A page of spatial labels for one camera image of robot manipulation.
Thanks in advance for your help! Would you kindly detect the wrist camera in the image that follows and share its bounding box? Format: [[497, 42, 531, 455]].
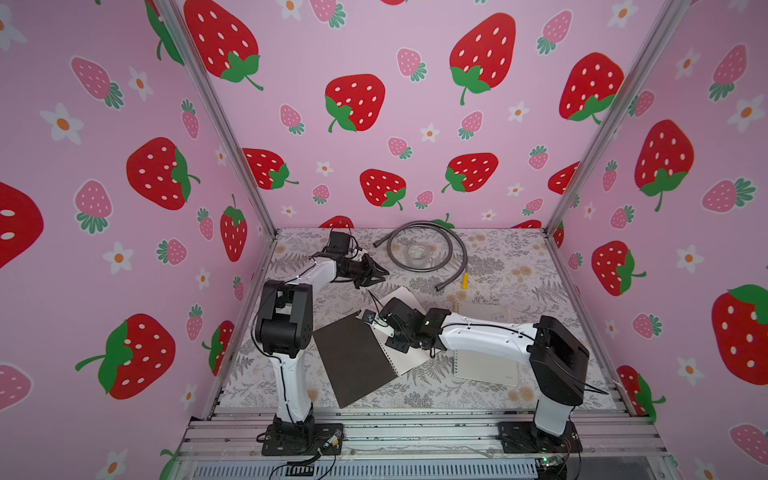
[[362, 309, 378, 325], [326, 231, 353, 256]]

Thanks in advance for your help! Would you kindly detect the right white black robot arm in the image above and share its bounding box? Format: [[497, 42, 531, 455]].
[[367, 298, 590, 437]]

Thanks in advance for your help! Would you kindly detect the dark grey spiral notebook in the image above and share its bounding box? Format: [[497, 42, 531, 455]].
[[313, 314, 430, 408]]

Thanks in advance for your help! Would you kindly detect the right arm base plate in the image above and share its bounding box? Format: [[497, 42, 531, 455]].
[[497, 421, 583, 455]]

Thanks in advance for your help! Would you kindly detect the white spiral notebook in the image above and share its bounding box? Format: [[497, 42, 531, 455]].
[[453, 301, 519, 387]]

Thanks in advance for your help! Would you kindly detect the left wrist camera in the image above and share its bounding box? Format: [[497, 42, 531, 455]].
[[326, 231, 353, 256]]

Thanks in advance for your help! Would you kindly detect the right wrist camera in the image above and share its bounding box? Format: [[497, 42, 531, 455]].
[[362, 309, 378, 325]]

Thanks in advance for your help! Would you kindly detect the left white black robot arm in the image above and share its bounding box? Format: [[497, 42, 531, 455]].
[[251, 230, 389, 440]]

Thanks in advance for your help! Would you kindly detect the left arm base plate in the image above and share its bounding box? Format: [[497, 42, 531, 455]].
[[261, 421, 344, 456]]

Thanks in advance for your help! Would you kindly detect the clear tape roll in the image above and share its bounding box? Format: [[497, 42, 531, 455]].
[[406, 243, 432, 269]]

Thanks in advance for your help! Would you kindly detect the aluminium rail frame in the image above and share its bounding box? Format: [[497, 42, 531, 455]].
[[169, 407, 682, 479]]

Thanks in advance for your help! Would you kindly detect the grey coiled hose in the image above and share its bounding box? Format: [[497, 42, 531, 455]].
[[373, 220, 469, 293]]

